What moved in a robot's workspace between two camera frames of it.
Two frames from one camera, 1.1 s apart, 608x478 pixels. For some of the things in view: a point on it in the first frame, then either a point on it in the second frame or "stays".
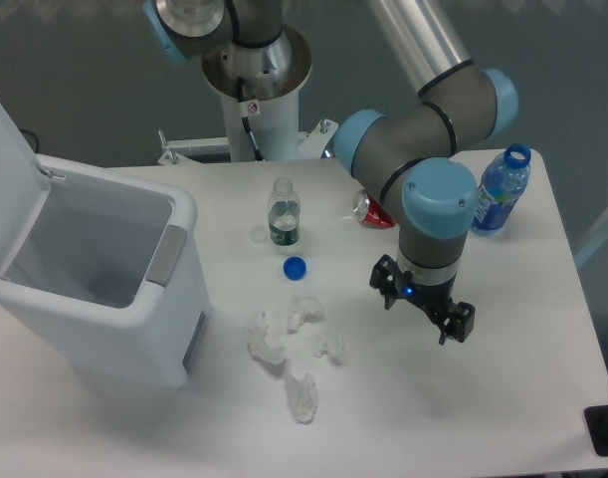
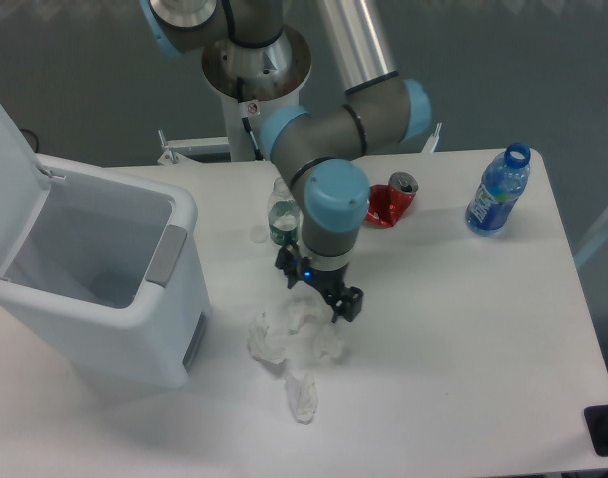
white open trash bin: x=96 y=267 stays
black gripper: x=392 y=281 -> x=330 y=281
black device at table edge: x=604 y=424 stays
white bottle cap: x=258 y=233 stays
